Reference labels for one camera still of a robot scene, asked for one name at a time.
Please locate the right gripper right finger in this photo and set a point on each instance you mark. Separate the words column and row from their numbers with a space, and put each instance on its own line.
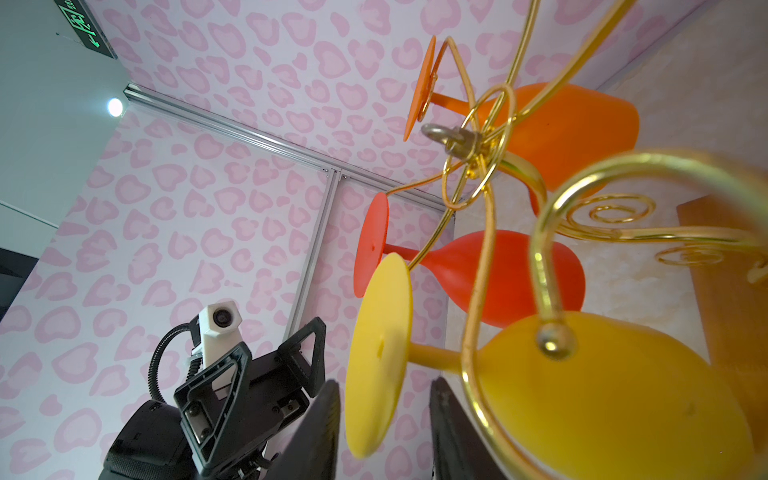
column 458, row 451

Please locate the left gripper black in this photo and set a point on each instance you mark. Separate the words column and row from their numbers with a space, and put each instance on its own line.
column 258, row 402

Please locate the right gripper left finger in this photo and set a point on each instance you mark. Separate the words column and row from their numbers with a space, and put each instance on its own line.
column 313, row 449

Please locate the yellow wine glass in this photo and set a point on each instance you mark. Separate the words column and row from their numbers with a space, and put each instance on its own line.
column 630, row 403

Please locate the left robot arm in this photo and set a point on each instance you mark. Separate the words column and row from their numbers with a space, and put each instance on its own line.
column 152, row 445

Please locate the orange wine glass back left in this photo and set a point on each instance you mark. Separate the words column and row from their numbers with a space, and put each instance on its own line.
column 572, row 130

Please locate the wooden rack base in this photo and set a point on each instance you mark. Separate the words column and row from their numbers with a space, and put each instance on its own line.
column 734, row 319

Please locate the ceiling spot light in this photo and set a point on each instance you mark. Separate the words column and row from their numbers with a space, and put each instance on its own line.
column 115, row 107

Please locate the green exit sign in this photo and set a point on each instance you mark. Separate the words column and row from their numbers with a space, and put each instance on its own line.
column 79, row 17

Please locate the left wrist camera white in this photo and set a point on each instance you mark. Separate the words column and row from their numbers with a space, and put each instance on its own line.
column 218, row 325

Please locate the aluminium frame diagonal strut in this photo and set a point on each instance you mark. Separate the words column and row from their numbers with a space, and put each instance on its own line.
column 307, row 274

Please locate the aluminium frame left post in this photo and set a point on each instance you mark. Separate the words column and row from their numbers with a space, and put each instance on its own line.
column 201, row 118

